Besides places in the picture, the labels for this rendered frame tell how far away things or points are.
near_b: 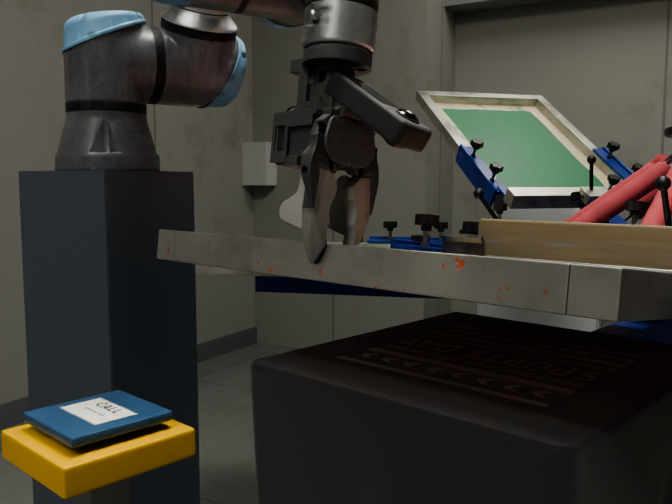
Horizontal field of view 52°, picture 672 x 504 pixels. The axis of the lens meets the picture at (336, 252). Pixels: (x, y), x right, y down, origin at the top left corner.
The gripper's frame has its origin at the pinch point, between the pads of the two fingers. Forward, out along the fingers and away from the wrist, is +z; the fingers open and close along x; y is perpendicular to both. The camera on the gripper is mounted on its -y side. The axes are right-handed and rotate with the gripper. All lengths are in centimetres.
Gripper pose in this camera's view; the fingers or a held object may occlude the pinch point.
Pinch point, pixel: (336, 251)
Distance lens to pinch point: 69.2
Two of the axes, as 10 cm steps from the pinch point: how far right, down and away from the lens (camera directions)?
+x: -6.8, -0.6, -7.3
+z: -0.9, 10.0, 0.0
